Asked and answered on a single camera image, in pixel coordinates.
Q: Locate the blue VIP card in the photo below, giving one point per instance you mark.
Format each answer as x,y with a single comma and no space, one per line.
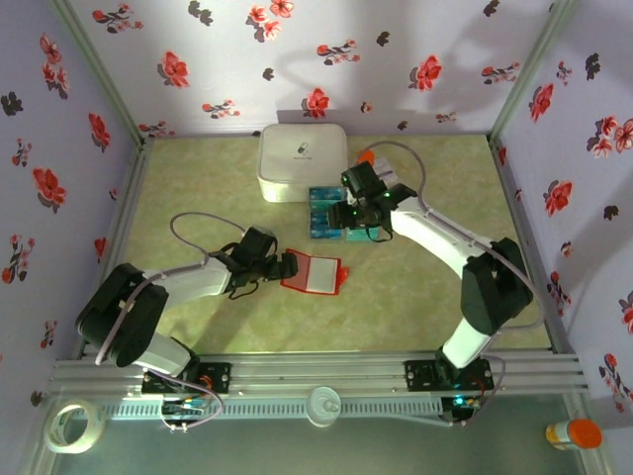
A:
319,218
324,232

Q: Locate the green VIP card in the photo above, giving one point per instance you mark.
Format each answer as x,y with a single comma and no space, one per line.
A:
358,237

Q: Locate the red card holder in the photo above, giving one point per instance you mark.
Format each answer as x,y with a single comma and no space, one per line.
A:
324,274

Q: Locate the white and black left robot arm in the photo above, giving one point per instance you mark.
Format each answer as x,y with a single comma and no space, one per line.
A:
193,282

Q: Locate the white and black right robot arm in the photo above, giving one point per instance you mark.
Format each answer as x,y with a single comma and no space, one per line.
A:
435,232

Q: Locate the small white medicine box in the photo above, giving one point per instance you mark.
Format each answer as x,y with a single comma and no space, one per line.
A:
387,168

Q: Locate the orange pill bottle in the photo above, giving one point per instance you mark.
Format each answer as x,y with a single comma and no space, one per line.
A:
366,156

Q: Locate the white pill storage case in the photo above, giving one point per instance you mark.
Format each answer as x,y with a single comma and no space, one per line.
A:
301,158

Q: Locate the white round knob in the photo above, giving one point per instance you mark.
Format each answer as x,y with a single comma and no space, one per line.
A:
323,407

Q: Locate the circuit board with green light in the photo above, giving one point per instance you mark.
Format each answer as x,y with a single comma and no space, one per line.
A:
460,403

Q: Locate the clear tape roll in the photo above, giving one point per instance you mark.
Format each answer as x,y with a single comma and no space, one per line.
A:
96,425

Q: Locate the orange capped yellow bottle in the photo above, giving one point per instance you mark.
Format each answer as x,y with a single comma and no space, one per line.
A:
581,434

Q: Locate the aluminium front frame rail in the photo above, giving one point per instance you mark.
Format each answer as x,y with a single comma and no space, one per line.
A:
316,371

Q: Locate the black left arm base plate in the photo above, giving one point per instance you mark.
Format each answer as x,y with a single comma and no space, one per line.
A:
217,376

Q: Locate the aluminium side rail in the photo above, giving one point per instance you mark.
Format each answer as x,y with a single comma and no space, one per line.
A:
522,222
120,222

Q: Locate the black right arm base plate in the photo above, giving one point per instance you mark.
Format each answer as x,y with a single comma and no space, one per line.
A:
420,376

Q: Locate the aluminium frame post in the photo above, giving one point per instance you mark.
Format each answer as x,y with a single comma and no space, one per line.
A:
527,74
104,74

